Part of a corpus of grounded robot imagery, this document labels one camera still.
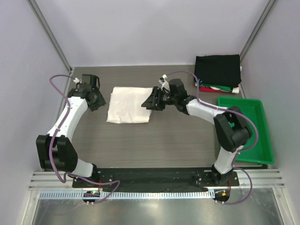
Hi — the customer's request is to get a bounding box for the white t-shirt red print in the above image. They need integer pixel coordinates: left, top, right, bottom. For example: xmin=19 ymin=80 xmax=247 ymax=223
xmin=106 ymin=87 xmax=152 ymax=124

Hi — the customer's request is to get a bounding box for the right aluminium frame post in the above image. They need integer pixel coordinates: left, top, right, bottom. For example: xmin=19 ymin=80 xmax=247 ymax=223
xmin=240 ymin=0 xmax=278 ymax=63

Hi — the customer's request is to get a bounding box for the green plastic tray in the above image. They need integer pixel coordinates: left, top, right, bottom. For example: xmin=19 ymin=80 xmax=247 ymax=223
xmin=217 ymin=96 xmax=275 ymax=165

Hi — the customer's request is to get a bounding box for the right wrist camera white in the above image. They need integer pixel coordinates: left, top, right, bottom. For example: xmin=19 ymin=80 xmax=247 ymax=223
xmin=159 ymin=74 xmax=170 ymax=91

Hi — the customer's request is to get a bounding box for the folded white t-shirt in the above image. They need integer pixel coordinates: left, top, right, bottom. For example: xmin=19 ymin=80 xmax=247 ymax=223
xmin=231 ymin=86 xmax=240 ymax=94

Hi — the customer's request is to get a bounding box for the folded red t-shirt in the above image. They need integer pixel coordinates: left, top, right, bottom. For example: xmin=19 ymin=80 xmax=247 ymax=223
xmin=199 ymin=87 xmax=217 ymax=92

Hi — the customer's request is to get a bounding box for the aluminium frame post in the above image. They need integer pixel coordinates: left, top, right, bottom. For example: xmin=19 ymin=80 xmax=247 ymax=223
xmin=26 ymin=0 xmax=73 ymax=74
xmin=240 ymin=0 xmax=278 ymax=63

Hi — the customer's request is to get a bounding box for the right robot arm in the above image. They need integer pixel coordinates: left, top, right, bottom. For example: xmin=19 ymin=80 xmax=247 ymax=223
xmin=141 ymin=75 xmax=252 ymax=186

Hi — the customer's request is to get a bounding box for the slotted cable duct rail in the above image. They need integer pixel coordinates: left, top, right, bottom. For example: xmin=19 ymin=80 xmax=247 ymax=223
xmin=39 ymin=190 xmax=215 ymax=200

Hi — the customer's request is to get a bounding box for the left aluminium frame post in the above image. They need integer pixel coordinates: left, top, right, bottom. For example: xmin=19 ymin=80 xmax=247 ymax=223
xmin=26 ymin=0 xmax=73 ymax=74

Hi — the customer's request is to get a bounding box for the folded green t-shirt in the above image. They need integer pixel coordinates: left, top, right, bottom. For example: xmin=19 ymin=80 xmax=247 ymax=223
xmin=210 ymin=86 xmax=232 ymax=92

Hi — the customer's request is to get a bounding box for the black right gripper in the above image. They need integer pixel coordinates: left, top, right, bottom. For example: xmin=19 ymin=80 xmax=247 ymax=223
xmin=142 ymin=86 xmax=178 ymax=111

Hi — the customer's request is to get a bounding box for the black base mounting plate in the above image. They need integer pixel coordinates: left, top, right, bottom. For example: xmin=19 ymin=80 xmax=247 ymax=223
xmin=70 ymin=166 xmax=242 ymax=192

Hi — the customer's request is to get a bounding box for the aluminium extrusion crossbar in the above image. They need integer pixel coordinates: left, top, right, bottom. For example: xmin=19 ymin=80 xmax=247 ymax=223
xmin=29 ymin=169 xmax=285 ymax=191

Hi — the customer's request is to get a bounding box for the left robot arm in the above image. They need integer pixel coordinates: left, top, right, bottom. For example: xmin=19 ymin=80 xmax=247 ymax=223
xmin=36 ymin=74 xmax=106 ymax=187

